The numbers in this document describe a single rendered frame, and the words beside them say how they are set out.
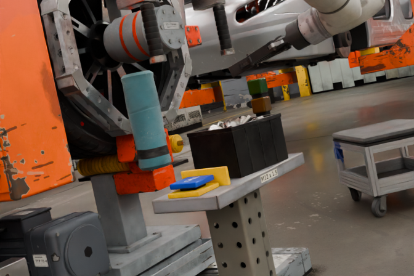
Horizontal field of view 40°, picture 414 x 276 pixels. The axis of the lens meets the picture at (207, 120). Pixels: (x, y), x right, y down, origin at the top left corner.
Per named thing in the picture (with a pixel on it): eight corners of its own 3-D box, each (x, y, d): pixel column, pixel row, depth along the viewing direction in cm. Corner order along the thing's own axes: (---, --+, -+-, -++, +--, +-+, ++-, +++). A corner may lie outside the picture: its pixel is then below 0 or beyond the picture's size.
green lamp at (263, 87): (255, 93, 152) (253, 79, 151) (269, 91, 149) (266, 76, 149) (249, 95, 148) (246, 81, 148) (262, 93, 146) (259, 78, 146)
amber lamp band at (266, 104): (259, 112, 152) (256, 97, 152) (272, 109, 150) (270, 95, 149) (252, 114, 149) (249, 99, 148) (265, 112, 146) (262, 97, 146)
